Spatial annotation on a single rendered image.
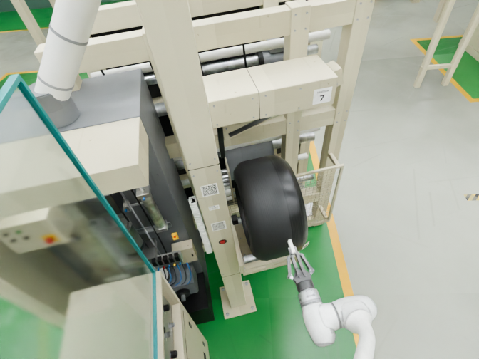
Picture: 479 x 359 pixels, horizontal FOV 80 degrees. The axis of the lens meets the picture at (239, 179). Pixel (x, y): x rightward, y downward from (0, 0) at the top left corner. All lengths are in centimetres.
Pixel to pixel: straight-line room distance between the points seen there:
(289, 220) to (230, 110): 57
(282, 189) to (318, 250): 155
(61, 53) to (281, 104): 89
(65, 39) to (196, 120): 52
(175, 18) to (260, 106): 63
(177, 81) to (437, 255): 273
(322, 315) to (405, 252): 186
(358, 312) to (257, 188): 65
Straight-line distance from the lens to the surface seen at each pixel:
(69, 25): 122
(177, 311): 172
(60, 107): 138
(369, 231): 307
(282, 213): 136
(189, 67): 94
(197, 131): 106
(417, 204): 344
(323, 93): 147
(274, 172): 142
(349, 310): 131
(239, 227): 199
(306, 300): 132
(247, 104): 135
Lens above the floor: 247
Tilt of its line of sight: 47 degrees down
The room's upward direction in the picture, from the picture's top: 7 degrees counter-clockwise
